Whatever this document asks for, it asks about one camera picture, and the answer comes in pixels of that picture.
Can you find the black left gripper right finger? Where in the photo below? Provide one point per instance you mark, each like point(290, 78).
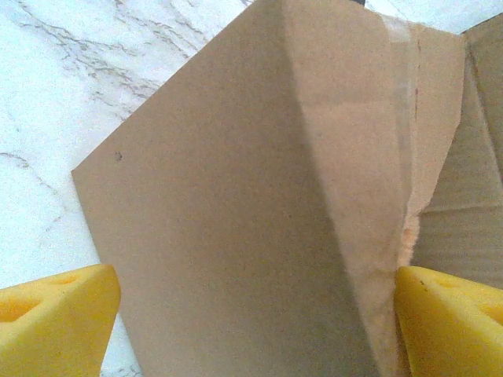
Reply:
point(452, 330)

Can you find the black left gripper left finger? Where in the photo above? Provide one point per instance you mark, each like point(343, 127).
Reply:
point(51, 326)

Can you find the brown plush toy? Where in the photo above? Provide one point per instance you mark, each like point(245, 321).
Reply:
point(410, 243)

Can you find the brown cardboard express box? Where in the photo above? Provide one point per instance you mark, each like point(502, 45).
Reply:
point(236, 176)

